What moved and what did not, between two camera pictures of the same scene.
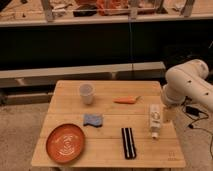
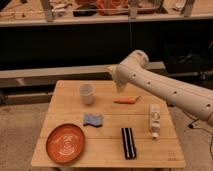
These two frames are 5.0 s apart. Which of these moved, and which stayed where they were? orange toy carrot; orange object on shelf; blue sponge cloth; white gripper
Moved: white gripper
Stayed: blue sponge cloth; orange object on shelf; orange toy carrot
